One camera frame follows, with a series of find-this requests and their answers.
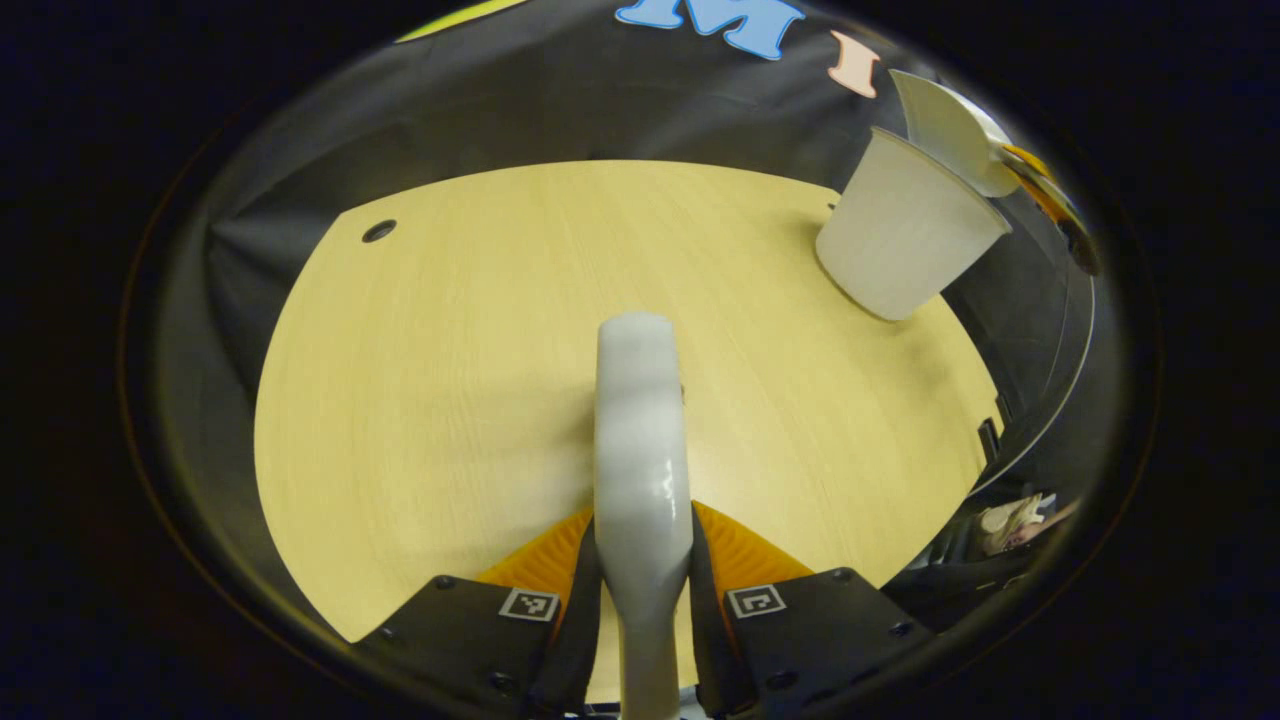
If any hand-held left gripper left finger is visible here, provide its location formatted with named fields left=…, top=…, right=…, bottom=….
left=350, top=505, right=603, bottom=715

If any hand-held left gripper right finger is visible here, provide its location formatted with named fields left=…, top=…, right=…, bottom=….
left=688, top=500, right=937, bottom=715

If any white dustpan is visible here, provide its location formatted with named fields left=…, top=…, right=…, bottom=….
left=888, top=68, right=1023, bottom=199

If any white ribbed garbage bin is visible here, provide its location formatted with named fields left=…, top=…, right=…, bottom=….
left=815, top=127, right=1013, bottom=323

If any light wooden desktop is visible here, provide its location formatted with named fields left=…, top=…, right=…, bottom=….
left=253, top=160, right=1004, bottom=703

